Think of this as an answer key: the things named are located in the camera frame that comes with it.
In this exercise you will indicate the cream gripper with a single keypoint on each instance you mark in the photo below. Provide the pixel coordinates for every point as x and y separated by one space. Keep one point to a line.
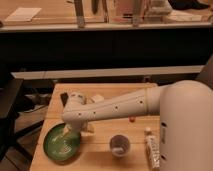
70 127

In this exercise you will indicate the green ceramic bowl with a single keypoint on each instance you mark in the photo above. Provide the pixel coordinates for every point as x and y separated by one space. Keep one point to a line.
59 145

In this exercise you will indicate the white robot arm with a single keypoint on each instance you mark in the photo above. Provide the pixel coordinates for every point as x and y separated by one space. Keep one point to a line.
185 109

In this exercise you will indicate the black rectangular block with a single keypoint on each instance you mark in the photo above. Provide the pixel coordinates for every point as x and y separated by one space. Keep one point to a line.
64 98

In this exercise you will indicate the white sponge block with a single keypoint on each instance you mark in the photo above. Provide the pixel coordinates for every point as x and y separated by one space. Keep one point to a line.
97 98

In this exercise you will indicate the white paper cup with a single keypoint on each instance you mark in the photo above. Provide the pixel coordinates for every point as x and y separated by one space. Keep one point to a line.
119 145

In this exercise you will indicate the orange carrot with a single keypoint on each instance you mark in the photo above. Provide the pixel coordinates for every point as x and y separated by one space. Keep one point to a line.
132 119

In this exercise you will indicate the black chair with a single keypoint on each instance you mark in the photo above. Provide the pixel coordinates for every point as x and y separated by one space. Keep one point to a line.
12 102

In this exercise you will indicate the white labelled bottle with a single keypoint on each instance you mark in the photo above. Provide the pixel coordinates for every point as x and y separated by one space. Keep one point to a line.
152 147

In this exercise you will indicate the white paper sheet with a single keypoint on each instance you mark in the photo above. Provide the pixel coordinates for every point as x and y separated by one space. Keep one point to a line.
22 14

